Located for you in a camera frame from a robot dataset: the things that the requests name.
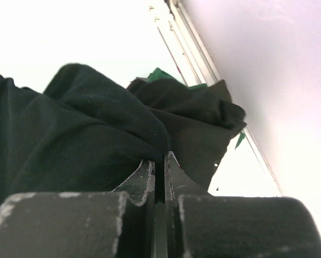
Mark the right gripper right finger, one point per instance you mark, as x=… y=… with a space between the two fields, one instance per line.
x=202 y=225

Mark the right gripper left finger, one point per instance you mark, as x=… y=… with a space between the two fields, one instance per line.
x=117 y=223

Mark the black t-shirt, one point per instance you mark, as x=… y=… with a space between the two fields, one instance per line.
x=201 y=122
x=84 y=133

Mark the green folded t-shirt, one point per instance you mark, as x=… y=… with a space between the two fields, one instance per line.
x=158 y=74

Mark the right aluminium frame post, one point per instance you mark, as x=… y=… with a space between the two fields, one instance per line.
x=243 y=170

